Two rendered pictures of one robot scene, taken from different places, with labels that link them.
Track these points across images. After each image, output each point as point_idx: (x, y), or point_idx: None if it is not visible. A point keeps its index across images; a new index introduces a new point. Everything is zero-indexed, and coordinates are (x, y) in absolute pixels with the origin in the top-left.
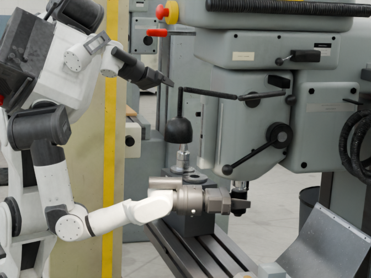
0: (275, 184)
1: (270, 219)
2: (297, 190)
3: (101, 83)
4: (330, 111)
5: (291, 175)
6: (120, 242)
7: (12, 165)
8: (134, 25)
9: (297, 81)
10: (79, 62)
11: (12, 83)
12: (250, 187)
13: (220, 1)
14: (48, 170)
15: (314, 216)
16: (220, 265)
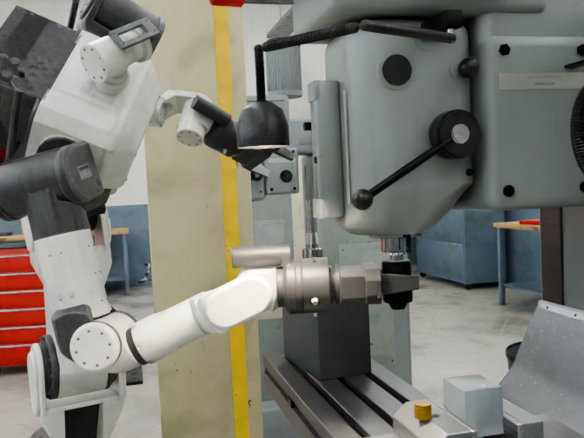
0: (472, 361)
1: None
2: (502, 367)
3: (218, 213)
4: (544, 88)
5: (492, 350)
6: (260, 435)
7: (43, 281)
8: (268, 158)
9: (476, 39)
10: (102, 61)
11: (8, 118)
12: (441, 367)
13: None
14: (54, 243)
15: (538, 322)
16: (381, 416)
